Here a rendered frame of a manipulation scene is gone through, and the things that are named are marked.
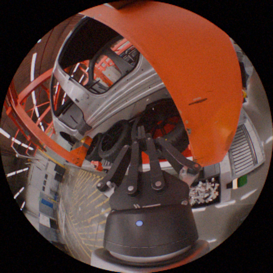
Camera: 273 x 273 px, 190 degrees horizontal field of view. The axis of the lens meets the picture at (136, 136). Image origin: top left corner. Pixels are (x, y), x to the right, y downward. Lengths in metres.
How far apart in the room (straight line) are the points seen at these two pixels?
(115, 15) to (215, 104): 0.21
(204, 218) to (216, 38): 1.09
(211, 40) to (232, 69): 0.05
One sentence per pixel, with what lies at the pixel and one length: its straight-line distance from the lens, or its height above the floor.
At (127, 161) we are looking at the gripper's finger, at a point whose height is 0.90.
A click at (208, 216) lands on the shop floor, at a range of 1.05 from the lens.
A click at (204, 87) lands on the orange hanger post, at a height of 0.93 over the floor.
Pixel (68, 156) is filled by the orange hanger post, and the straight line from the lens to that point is 1.80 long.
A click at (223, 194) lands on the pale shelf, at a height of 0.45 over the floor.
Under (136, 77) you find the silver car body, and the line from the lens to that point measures 0.71.
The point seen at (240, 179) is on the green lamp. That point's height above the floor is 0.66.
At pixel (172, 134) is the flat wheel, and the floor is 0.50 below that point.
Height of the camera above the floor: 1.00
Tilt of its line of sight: 35 degrees down
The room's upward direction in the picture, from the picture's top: 48 degrees counter-clockwise
